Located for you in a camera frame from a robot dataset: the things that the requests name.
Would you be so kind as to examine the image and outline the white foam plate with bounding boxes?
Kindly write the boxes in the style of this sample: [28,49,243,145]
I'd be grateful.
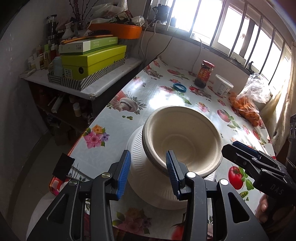
[127,126,222,210]

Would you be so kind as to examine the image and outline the right hand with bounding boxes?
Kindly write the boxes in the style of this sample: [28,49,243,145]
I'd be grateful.
[255,194,268,223]

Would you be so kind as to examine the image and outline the floral plastic tablecloth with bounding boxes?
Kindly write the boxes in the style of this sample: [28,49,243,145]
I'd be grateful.
[68,59,274,240]

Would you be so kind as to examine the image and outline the black binder clip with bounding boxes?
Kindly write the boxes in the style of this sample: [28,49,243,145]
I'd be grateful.
[52,153,75,181]

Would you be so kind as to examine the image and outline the bag of oranges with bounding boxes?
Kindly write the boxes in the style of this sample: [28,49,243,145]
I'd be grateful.
[229,73,271,128]

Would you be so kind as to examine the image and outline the white plastic tub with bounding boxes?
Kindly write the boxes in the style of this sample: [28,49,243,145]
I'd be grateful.
[212,74,233,97]

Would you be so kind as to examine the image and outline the striped black white tray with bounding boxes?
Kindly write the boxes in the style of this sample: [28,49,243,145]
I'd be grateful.
[48,58,125,91]

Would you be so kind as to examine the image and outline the grey side shelf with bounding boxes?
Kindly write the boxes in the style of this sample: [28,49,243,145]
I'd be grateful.
[24,57,142,100]

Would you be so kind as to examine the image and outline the chili sauce jar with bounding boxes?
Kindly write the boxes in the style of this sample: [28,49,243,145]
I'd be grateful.
[194,60,215,88]

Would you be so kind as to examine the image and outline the yellow-green box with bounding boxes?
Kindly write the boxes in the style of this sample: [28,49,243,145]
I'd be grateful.
[61,45,126,80]

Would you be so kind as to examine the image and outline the window with bars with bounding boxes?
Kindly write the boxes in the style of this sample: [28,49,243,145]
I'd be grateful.
[147,0,296,93]

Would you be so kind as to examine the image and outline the white green flat box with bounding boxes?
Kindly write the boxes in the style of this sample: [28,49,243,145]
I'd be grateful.
[59,37,118,54]

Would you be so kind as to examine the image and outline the orange basin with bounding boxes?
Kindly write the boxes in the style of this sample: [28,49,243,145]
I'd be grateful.
[88,23,142,40]

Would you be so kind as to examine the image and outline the white vase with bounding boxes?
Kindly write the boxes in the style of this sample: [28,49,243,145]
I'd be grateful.
[62,22,74,40]

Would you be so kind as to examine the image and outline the blue ring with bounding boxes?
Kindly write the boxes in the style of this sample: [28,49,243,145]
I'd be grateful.
[172,82,188,93]

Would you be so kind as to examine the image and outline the white power cable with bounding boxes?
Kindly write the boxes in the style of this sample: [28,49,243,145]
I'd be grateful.
[139,19,203,72]

